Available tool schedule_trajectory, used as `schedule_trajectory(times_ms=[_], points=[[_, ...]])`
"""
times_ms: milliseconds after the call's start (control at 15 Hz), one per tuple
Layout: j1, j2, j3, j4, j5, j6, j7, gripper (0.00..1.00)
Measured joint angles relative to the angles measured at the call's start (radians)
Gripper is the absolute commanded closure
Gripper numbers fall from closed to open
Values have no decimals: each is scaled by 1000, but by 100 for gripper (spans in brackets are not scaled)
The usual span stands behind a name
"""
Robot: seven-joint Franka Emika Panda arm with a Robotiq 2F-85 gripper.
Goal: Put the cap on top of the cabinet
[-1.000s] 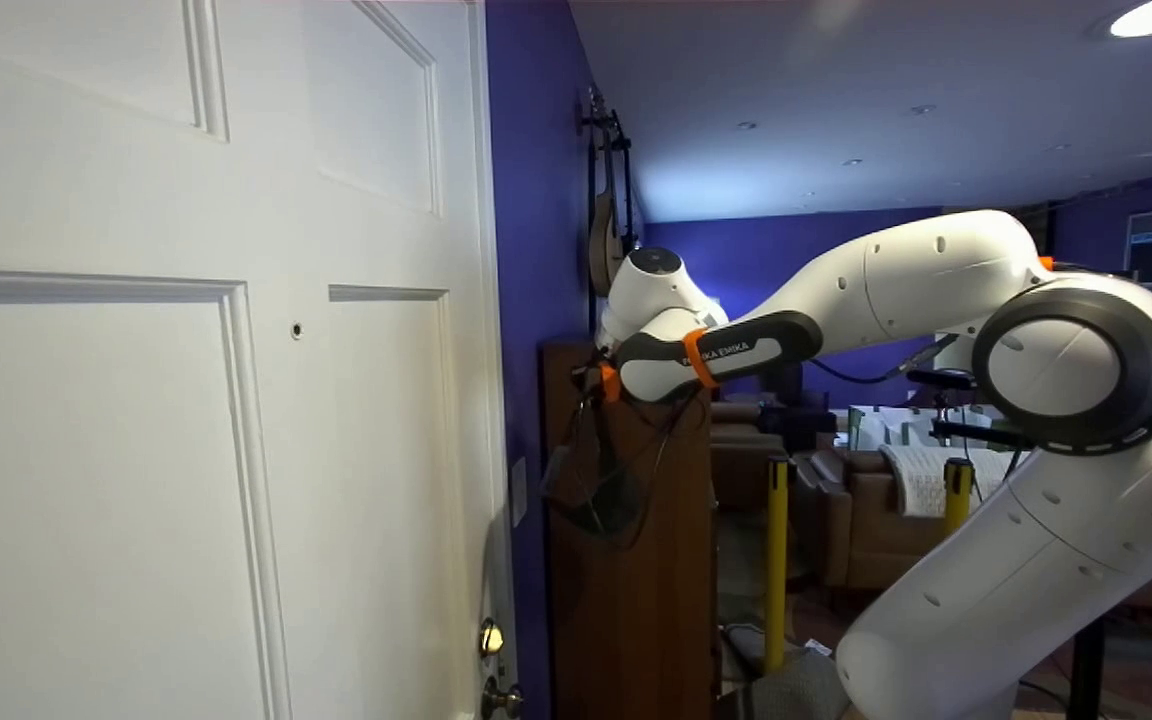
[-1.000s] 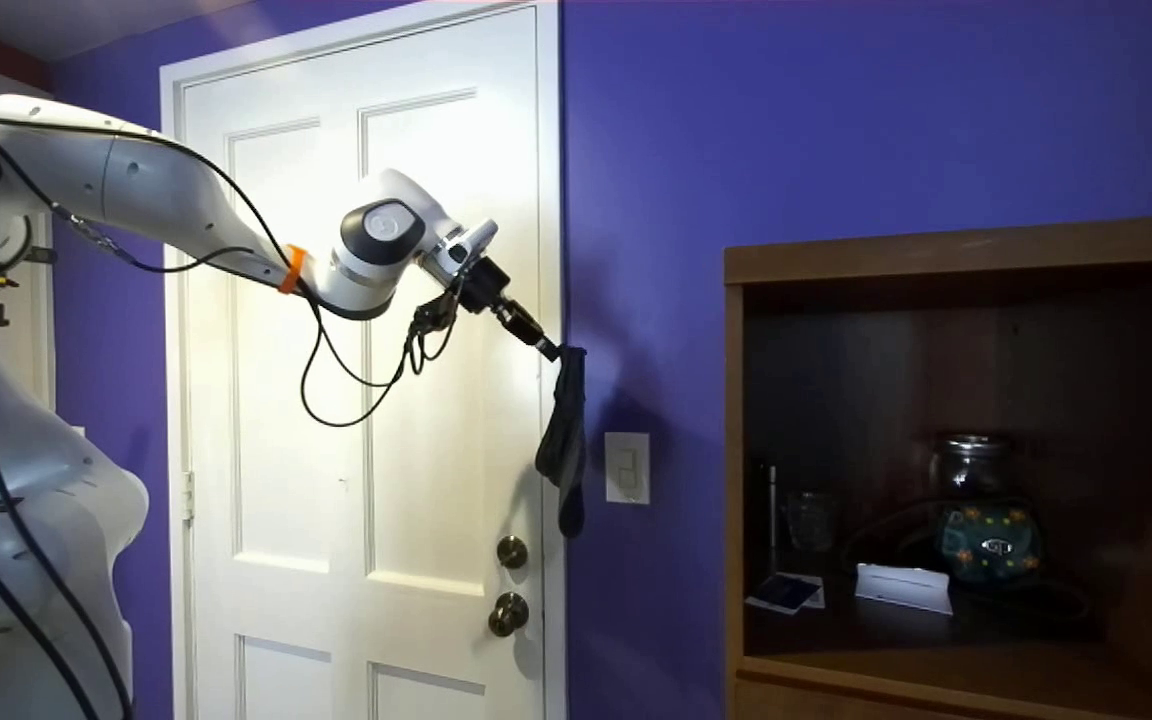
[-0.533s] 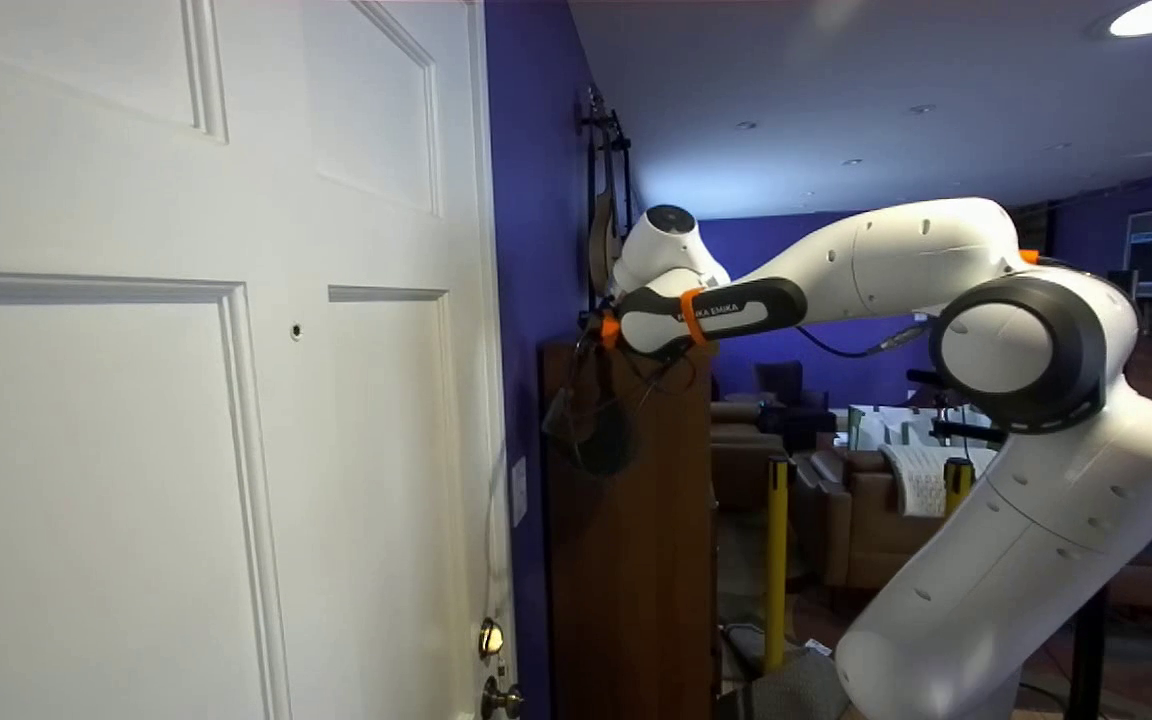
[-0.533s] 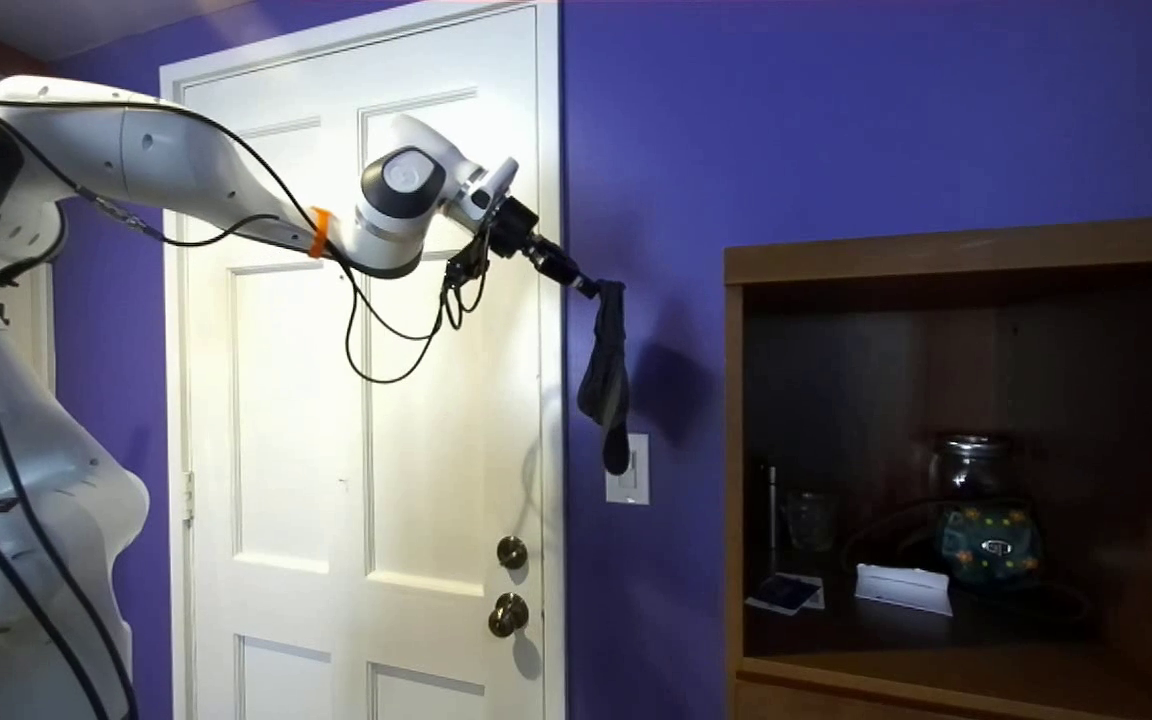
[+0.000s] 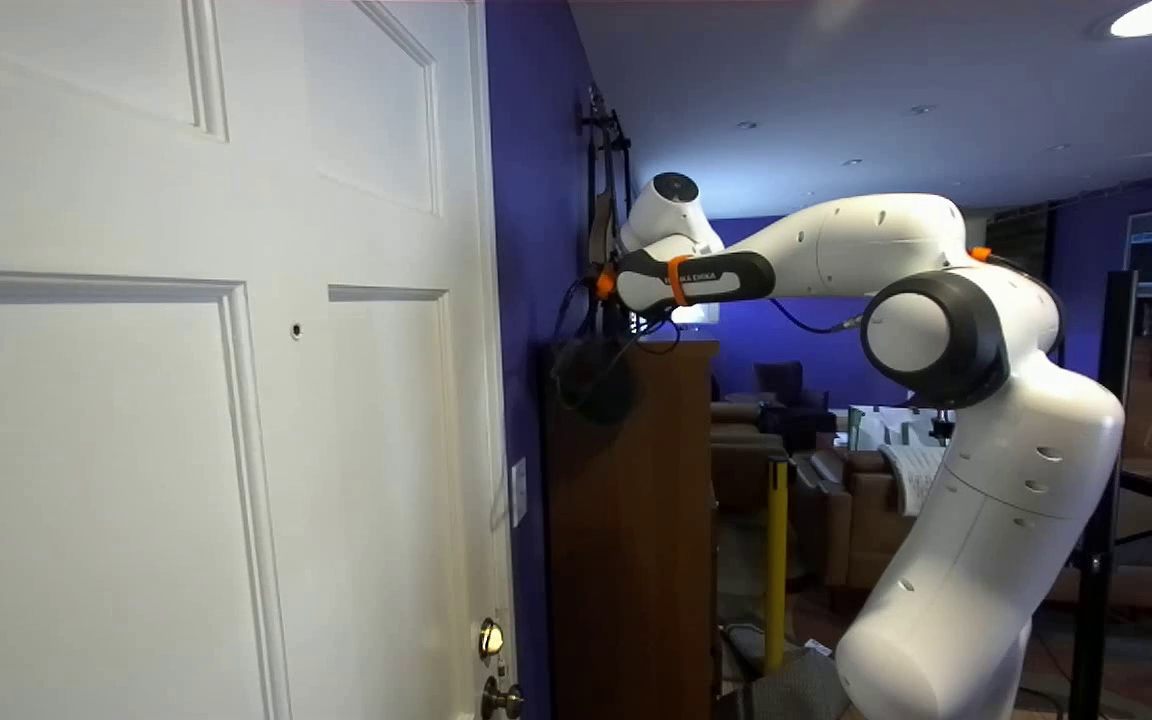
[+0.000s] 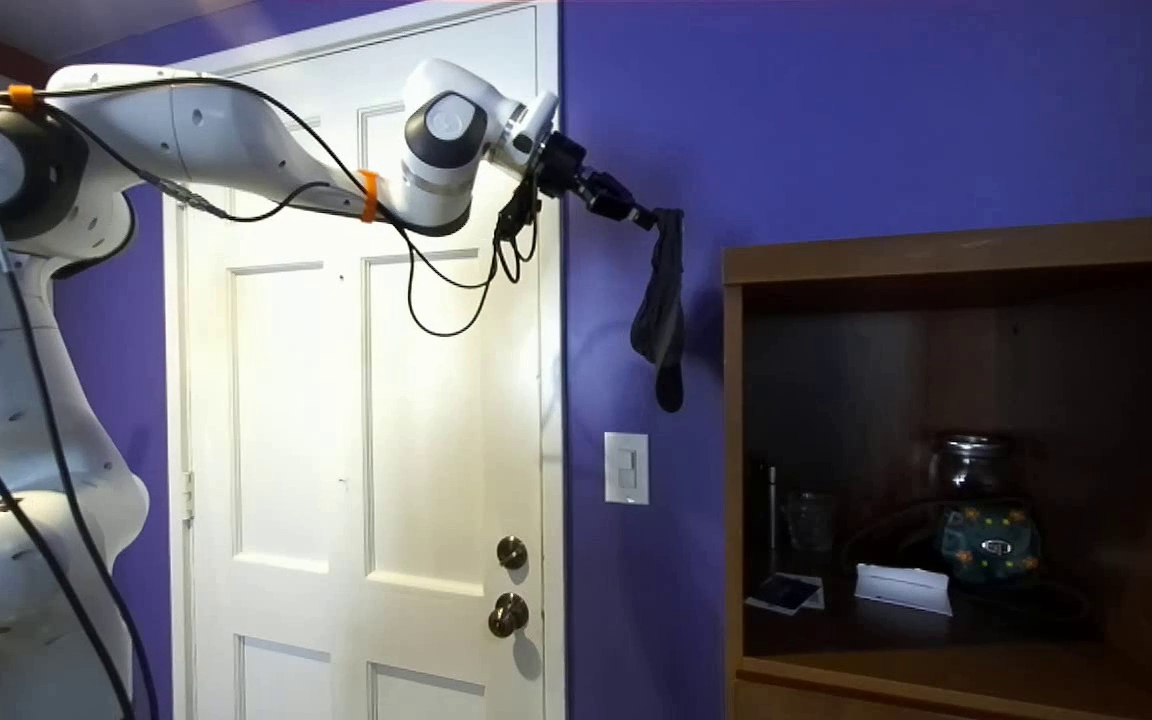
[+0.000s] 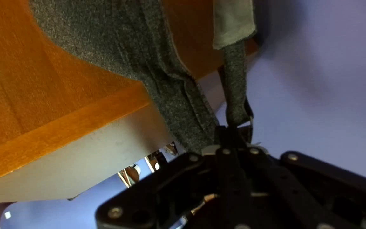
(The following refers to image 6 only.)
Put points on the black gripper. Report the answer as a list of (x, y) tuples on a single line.
[(568, 165)]

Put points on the thin upright dark stick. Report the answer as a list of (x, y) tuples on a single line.
[(774, 523)]

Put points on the clear drinking glass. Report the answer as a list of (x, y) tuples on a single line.
[(811, 523)]

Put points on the round dark deadbolt lock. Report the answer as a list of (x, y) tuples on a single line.
[(509, 553)]

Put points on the white panel door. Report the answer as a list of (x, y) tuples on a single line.
[(339, 467)]

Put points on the small dark flat box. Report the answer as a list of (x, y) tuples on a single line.
[(787, 592)]

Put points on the round dark door knob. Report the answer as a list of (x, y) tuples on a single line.
[(509, 614)]

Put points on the glass jar with colourful contents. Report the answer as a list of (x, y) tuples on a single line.
[(985, 534)]

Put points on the metal door hinge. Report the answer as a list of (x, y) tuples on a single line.
[(184, 501)]

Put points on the white wall light switch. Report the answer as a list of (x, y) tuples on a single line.
[(626, 467)]

